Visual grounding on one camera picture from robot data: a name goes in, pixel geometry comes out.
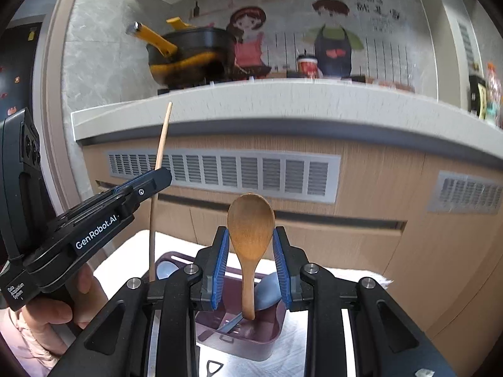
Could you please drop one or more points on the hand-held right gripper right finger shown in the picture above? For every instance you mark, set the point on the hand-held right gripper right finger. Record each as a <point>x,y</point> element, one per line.
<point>282,271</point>

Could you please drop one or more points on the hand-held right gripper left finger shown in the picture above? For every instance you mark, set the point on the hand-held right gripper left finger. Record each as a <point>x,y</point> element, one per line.
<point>220,271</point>

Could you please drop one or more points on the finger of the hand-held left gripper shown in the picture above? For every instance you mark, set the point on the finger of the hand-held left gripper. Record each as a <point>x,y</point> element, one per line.
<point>151,184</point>
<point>135,180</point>

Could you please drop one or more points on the blue-grey plastic spoon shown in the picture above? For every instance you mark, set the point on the blue-grey plastic spoon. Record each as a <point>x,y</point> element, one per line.
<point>269,290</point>

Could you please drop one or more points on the wooden chopstick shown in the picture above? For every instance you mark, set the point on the wooden chopstick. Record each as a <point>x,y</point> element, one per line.
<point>162,137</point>

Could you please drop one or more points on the white plastic spoon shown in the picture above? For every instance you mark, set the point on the white plastic spoon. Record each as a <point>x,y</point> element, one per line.
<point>167,271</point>

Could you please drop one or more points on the wooden spoon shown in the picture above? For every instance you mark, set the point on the wooden spoon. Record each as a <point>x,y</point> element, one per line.
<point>251,224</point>

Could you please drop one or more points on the purple plastic utensil holder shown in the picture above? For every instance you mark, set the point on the purple plastic utensil holder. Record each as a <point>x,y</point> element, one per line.
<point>239,339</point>

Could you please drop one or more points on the person's left forearm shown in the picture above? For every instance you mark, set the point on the person's left forearm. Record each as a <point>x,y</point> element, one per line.
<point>23,345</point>

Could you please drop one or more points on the person's left hand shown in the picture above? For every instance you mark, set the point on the person's left hand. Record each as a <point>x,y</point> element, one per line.
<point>92,298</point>

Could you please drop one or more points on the white towel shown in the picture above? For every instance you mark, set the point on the white towel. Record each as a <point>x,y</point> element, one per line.
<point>118,259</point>

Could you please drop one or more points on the long grey vent grille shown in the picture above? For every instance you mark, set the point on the long grey vent grille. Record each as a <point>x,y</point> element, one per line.
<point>224,174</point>

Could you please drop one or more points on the gas stove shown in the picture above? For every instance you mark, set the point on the gas stove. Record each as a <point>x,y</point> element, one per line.
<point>184,85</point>

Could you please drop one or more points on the wooden kitchen cabinet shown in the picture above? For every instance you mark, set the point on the wooden kitchen cabinet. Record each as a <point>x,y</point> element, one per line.
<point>393,243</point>

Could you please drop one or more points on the black refrigerator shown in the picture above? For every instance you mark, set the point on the black refrigerator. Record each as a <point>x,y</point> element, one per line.
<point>17,66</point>

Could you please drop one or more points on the red cup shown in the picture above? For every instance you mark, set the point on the red cup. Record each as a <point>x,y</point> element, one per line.
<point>307,66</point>

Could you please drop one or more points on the short grey vent grille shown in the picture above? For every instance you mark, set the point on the short grey vent grille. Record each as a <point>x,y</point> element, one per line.
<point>467,194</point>

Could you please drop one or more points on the dark sauce bottle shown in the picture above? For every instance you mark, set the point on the dark sauce bottle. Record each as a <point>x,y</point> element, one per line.
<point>477,98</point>

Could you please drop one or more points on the clear plastic bottle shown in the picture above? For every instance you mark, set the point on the clear plastic bottle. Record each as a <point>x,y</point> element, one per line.
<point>495,94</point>

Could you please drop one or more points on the cartoon wall sticker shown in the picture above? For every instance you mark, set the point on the cartoon wall sticker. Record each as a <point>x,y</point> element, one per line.
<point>330,31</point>

